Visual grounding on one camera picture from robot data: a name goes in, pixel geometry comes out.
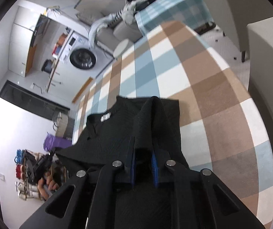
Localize shoe rack with shoes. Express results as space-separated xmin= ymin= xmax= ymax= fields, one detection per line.
xmin=14 ymin=149 xmax=68 ymax=200

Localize grey cloth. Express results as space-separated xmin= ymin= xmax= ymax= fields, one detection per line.
xmin=88 ymin=1 xmax=137 ymax=48

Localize white washing machine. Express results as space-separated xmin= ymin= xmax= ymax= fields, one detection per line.
xmin=60 ymin=30 xmax=114 ymax=71

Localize black cooking pot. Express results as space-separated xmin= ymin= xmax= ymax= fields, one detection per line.
xmin=41 ymin=59 xmax=54 ymax=73

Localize white upper cabinets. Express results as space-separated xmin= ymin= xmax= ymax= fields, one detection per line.
xmin=8 ymin=5 xmax=44 ymax=78

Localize black knit sweater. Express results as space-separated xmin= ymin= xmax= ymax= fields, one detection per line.
xmin=55 ymin=96 xmax=200 ymax=229

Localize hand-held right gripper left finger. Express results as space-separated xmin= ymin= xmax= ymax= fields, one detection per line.
xmin=20 ymin=138 xmax=137 ymax=229

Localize woven basket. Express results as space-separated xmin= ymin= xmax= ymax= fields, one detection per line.
xmin=53 ymin=112 xmax=76 ymax=139

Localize white round stool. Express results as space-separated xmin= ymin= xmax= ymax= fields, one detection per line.
xmin=114 ymin=39 xmax=135 ymax=59

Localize brown blue checked blanket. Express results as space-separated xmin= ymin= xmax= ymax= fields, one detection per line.
xmin=72 ymin=20 xmax=273 ymax=223

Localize grey ledge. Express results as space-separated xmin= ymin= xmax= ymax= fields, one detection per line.
xmin=246 ymin=14 xmax=273 ymax=102

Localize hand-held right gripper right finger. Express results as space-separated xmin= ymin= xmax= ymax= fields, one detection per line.
xmin=151 ymin=145 xmax=266 ymax=229

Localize purple bag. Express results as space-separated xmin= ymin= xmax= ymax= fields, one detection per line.
xmin=43 ymin=134 xmax=72 ymax=152

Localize range hood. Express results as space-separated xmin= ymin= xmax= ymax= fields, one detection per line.
xmin=31 ymin=14 xmax=51 ymax=51

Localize dark door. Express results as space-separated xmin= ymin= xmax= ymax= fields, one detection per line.
xmin=0 ymin=80 xmax=70 ymax=121

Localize orange basin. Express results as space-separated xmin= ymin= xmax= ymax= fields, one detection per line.
xmin=56 ymin=33 xmax=68 ymax=48

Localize white base cabinet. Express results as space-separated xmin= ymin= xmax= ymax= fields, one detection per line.
xmin=46 ymin=60 xmax=97 ymax=103

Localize teal checked cloth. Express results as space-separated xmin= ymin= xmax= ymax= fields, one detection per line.
xmin=135 ymin=0 xmax=215 ymax=33

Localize person's left hand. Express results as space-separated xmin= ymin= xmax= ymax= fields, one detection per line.
xmin=38 ymin=172 xmax=61 ymax=201

